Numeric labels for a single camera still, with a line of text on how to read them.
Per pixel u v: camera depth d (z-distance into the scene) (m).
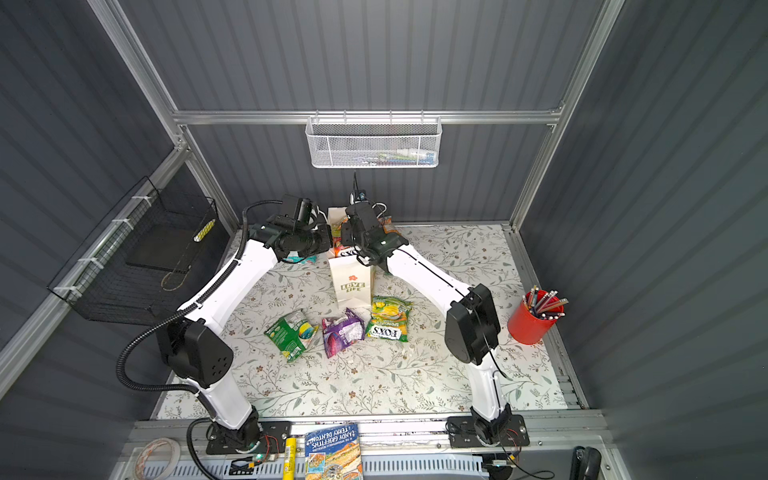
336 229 0.77
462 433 0.73
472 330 0.50
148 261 0.72
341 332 0.87
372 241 0.64
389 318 0.92
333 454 0.69
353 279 0.85
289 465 0.68
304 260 0.73
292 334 0.87
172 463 0.70
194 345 0.45
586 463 0.66
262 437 0.73
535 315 0.80
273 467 0.70
